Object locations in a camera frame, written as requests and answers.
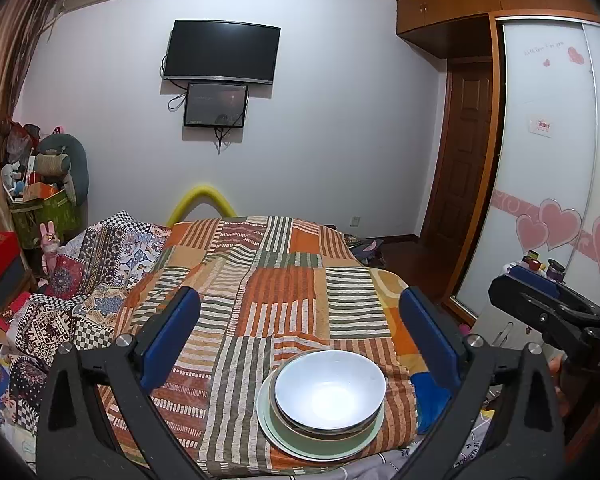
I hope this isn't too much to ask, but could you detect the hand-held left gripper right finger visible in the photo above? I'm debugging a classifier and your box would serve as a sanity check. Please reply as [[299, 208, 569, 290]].
[[399, 286, 566, 480]]

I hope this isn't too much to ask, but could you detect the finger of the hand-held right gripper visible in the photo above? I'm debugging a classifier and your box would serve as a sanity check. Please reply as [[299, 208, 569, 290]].
[[489, 275, 589, 347], [509, 265, 600, 329]]

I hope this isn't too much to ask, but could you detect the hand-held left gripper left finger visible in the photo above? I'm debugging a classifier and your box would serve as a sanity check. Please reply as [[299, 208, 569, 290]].
[[35, 286, 206, 480]]

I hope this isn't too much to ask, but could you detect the white bowl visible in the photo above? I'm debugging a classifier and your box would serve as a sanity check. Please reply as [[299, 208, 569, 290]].
[[274, 350, 387, 428]]

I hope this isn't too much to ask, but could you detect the orange yellow blanket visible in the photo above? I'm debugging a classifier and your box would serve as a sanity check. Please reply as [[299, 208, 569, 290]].
[[370, 267, 421, 376]]

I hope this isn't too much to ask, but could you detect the blue cloth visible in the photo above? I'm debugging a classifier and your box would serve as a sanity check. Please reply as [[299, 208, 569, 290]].
[[412, 371, 453, 436]]

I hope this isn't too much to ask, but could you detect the white sliding wardrobe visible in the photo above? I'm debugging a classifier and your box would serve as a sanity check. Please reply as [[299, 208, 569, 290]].
[[450, 10, 600, 326]]

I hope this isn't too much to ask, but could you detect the patterned checkered quilt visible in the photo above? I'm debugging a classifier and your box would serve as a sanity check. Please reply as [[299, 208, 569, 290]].
[[0, 210, 173, 411]]

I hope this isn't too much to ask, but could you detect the orange striped patchwork blanket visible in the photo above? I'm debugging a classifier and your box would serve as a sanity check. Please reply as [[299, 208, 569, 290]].
[[97, 215, 421, 476]]

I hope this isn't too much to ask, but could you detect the brown wooden door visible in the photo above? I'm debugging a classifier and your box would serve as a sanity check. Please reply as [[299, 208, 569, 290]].
[[420, 57, 498, 248]]

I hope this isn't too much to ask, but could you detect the yellow foam tube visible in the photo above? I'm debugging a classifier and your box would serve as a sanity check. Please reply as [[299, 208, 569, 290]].
[[166, 185, 237, 226]]

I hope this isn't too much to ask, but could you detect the pink bunny toy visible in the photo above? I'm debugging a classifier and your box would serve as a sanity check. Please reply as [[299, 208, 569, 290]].
[[39, 221, 61, 273]]

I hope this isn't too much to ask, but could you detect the green storage box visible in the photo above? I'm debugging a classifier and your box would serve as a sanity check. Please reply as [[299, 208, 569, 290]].
[[10, 195, 81, 251]]

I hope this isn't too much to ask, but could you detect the dark grey box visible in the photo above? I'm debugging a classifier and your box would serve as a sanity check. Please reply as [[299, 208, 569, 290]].
[[0, 257, 33, 306]]

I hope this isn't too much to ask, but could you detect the grey stuffed toy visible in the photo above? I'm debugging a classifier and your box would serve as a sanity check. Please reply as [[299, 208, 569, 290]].
[[35, 132, 90, 206]]

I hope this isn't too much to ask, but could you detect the pile of small toys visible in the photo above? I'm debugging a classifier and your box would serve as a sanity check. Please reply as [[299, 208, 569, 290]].
[[0, 120, 46, 201]]

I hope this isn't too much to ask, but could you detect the wooden overhead cabinet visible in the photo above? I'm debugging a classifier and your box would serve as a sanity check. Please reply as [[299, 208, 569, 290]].
[[395, 0, 600, 61]]

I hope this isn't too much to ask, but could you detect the striped brown curtain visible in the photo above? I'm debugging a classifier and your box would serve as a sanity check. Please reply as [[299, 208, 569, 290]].
[[0, 0, 66, 241]]

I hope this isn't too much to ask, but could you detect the small black wall monitor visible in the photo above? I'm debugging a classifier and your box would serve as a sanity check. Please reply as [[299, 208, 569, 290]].
[[183, 81, 249, 129]]

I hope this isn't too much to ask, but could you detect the black wall television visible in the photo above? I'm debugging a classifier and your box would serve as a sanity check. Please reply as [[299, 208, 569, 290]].
[[162, 19, 282, 85]]

